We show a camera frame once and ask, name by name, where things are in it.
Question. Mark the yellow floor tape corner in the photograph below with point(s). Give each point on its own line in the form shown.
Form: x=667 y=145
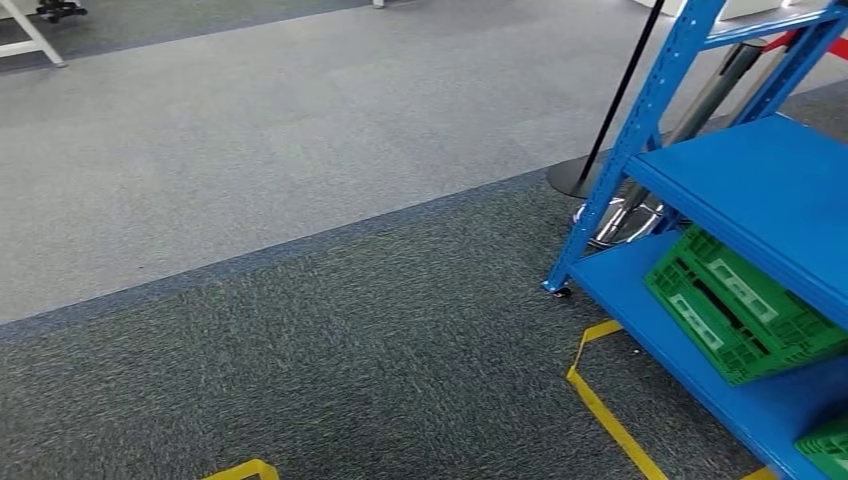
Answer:
x=248 y=470

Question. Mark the red barrier belt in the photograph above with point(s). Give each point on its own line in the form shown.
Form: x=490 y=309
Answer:
x=838 y=48

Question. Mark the yellow floor tape outline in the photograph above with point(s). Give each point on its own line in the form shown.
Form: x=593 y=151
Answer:
x=609 y=417

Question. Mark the blue metal shelf rack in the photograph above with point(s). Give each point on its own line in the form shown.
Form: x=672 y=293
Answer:
x=762 y=179

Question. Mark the green plastic crate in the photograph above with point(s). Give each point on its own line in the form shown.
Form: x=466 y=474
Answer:
x=828 y=450
x=742 y=311

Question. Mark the black chair base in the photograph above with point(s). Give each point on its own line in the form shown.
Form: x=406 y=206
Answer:
x=60 y=9

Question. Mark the thin black rod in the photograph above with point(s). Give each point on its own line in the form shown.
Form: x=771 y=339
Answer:
x=619 y=93

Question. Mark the white table frame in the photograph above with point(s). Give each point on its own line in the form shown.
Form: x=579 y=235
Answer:
x=30 y=36

